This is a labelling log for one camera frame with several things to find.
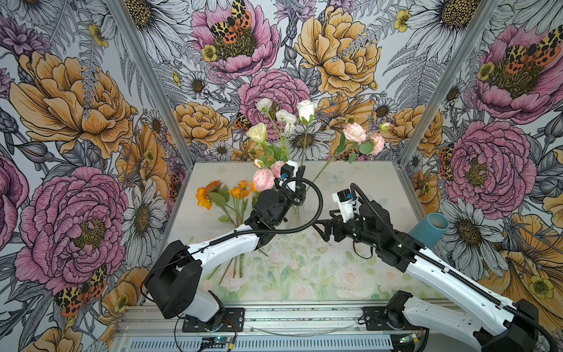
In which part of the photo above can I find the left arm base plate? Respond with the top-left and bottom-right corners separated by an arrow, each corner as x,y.
181,307 -> 246,333

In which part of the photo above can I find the teal cylindrical vase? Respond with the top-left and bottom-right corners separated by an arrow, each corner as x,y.
408,213 -> 450,249

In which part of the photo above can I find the pink carnation flower stem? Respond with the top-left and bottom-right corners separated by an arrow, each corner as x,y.
313,123 -> 386,182

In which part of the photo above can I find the left aluminium corner post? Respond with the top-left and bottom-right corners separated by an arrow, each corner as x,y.
108,1 -> 194,171

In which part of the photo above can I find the light pink peony stem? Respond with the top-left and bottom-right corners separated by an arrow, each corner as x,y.
252,159 -> 285,192

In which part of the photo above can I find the green circuit board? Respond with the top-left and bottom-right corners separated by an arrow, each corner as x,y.
198,336 -> 236,352

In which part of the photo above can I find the aluminium front rail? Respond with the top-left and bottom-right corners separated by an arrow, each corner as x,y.
118,301 -> 489,337

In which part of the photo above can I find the aluminium corner post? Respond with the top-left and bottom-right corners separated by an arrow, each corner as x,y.
108,1 -> 194,171
398,1 -> 499,167

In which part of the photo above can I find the clear glass vase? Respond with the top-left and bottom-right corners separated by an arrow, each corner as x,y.
287,198 -> 310,228

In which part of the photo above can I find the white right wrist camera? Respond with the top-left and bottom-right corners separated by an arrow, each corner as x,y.
332,189 -> 357,223

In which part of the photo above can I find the pink rosebud stem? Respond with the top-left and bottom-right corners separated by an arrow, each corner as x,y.
297,100 -> 317,165

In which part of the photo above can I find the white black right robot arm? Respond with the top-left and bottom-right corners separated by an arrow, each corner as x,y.
312,201 -> 561,351

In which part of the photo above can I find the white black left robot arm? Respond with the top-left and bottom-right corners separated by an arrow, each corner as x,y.
143,177 -> 311,330

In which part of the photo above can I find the orange daisy flower stem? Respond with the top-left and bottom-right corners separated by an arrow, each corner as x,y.
201,180 -> 235,227

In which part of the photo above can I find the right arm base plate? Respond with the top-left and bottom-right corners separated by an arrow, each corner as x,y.
358,306 -> 421,331

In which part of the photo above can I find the right aluminium corner post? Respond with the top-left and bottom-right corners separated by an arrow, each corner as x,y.
398,1 -> 499,167

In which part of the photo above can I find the orange yellow ranunculus stem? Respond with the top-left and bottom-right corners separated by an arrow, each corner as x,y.
195,186 -> 247,278

